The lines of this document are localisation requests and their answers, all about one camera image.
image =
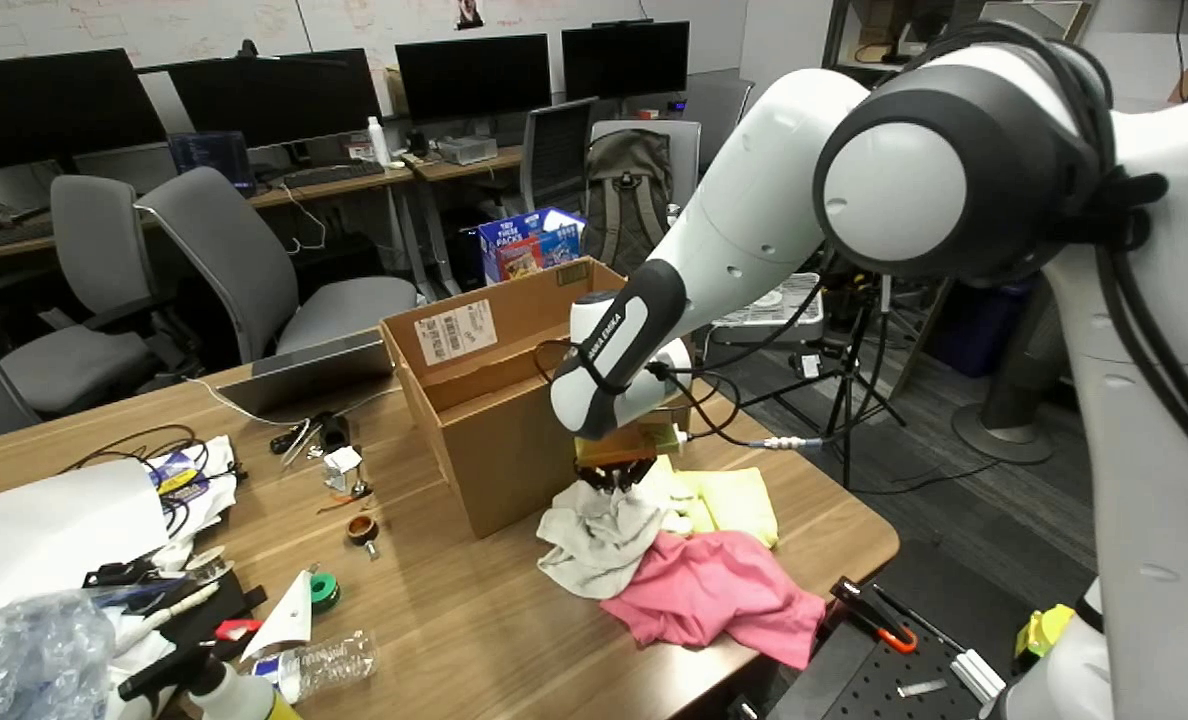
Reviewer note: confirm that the pink cloth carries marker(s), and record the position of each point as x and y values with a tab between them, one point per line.
716	585

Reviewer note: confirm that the olive grey backpack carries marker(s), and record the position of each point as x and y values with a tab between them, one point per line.
624	201

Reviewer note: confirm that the green tape roll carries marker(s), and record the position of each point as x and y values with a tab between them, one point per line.
322	591

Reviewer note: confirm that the crumpled clear plastic bag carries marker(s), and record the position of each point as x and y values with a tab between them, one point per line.
52	656

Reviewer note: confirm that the black monitor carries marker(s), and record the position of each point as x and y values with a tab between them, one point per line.
271	102
69	107
472	79
631	56

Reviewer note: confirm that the white cloth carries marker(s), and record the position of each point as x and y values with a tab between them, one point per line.
598	536

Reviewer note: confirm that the orange handled tool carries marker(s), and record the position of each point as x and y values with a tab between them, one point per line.
886	626

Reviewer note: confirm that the black monitor far left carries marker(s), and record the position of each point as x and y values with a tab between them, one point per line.
69	107

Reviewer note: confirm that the clear plastic bottle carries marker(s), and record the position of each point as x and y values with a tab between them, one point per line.
316	668

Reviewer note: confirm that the brown cardboard box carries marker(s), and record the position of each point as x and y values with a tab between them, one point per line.
476	380

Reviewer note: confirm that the blue snack bag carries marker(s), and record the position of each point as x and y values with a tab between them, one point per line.
530	243

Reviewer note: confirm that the small brown tape roll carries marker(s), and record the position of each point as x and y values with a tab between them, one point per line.
363	534

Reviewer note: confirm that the grey laptop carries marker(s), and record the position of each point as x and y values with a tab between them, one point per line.
308	380

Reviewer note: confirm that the grey office chair left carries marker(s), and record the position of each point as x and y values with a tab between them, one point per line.
106	269

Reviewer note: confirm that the white paper pile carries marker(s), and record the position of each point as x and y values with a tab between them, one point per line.
66	525

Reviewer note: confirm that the yellow-green cloth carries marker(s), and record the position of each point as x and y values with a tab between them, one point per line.
723	501

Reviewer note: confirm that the grey office chair near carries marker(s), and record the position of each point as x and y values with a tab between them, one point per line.
253	272

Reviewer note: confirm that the grey office chair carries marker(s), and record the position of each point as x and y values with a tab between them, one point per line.
106	269
253	272

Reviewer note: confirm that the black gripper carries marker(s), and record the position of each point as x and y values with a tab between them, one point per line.
614	476

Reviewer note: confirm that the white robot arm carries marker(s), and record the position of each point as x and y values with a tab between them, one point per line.
994	152

